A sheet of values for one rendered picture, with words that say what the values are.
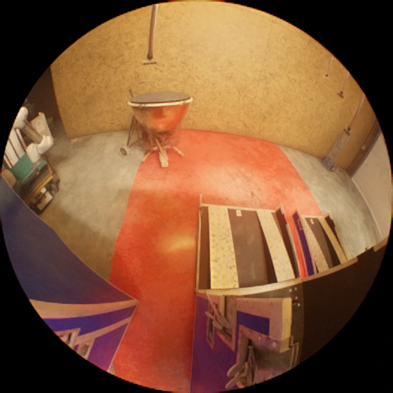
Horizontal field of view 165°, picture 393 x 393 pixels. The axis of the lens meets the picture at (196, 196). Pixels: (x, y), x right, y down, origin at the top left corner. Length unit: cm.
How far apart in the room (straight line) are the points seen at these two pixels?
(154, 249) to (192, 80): 236
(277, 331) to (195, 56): 254
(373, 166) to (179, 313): 639
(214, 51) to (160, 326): 319
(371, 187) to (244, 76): 538
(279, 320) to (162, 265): 100
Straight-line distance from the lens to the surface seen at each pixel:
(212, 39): 255
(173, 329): 113
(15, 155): 225
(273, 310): 17
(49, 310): 36
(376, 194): 611
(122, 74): 269
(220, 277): 95
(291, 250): 139
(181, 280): 108
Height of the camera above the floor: 107
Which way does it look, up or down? 51 degrees down
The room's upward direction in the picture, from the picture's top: 10 degrees clockwise
